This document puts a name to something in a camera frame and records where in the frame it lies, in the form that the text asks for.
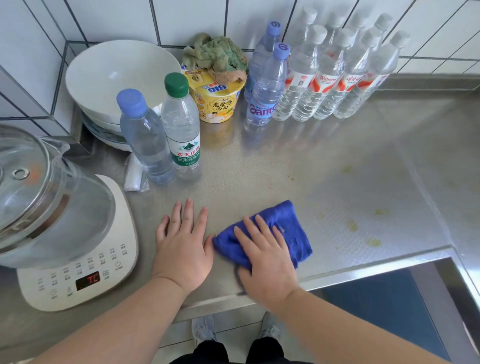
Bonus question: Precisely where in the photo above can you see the person's left hand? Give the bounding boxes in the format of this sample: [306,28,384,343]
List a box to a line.
[152,198,215,295]

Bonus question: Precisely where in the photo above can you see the person's right hand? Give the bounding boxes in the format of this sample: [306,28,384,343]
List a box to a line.
[234,214,301,307]

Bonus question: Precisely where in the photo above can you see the blue cleaning cloth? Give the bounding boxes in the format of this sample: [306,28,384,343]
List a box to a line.
[212,200,313,271]

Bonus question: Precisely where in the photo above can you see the person's right forearm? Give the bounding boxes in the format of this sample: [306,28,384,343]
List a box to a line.
[268,287,452,364]

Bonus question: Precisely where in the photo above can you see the person's left forearm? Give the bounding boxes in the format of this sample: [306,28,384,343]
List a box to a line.
[32,277,188,364]

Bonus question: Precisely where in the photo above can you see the grey right shoe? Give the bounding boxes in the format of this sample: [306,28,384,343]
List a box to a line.
[258,311,282,342]

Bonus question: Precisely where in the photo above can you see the grey shoe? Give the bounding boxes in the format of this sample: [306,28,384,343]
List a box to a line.
[258,311,282,342]
[191,314,218,348]

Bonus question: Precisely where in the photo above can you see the white plastic bag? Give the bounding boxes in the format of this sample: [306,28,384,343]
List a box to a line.
[123,153,149,193]

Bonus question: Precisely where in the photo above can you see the white electric kettle base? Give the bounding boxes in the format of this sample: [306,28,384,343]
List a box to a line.
[16,174,140,313]

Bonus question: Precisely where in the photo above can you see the grey left shoe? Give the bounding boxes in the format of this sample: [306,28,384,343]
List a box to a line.
[191,314,218,348]

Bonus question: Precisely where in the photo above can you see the unlabelled blue-capped water bottle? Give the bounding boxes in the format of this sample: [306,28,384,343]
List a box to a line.
[116,88,175,185]

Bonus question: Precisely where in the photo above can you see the black trousers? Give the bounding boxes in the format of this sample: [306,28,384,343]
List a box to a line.
[170,336,313,364]

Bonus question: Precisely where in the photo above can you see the glass kettle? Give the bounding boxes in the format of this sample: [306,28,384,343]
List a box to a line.
[0,136,117,269]

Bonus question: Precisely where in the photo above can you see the green-capped water bottle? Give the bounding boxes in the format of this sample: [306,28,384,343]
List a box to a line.
[161,72,202,180]

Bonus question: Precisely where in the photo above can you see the stack of white plates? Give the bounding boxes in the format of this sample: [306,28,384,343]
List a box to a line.
[80,108,133,153]

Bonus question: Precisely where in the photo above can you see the yellow instant noodle cup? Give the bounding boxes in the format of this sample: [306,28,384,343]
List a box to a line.
[181,67,247,124]

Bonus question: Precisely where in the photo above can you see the stainless steel sink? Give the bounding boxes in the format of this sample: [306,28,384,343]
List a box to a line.
[302,247,480,364]

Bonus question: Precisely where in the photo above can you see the labelled blue-capped water bottle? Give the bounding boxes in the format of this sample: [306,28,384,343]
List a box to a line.
[246,42,292,127]
[244,21,282,103]

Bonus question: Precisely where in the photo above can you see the glass kettle lid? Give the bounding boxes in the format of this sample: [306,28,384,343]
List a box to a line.
[0,124,52,230]

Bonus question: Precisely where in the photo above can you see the large white bowl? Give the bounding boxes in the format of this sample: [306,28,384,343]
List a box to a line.
[65,40,183,125]

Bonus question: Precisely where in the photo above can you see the green crumpled rag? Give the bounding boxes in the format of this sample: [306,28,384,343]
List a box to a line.
[181,32,248,85]

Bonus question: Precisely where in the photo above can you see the group of white-capped water bottles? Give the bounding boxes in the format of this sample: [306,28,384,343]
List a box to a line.
[272,5,412,122]

